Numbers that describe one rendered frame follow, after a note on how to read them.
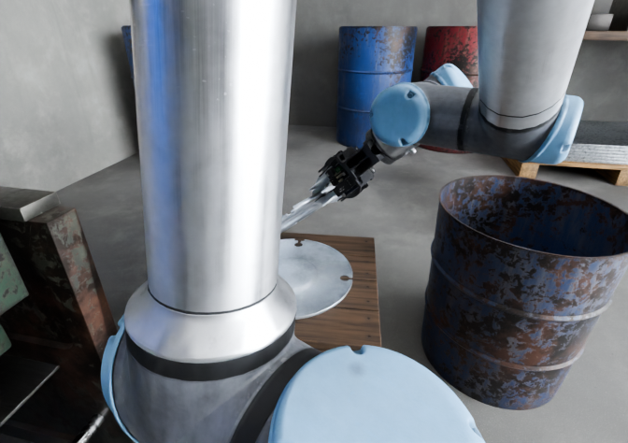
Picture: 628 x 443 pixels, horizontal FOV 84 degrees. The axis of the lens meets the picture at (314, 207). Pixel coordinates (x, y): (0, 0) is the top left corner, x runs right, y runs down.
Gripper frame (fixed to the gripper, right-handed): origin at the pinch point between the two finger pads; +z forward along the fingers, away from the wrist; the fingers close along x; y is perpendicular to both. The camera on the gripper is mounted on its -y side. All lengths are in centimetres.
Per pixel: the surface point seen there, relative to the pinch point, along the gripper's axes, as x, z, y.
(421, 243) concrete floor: 43, 33, -81
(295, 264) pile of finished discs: 9.4, 16.8, 2.2
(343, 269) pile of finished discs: 17.1, 9.9, -2.6
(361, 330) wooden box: 25.2, 2.2, 12.4
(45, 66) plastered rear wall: -152, 133, -46
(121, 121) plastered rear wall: -134, 173, -91
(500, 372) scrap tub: 60, -1, -13
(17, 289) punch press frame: -16, 19, 46
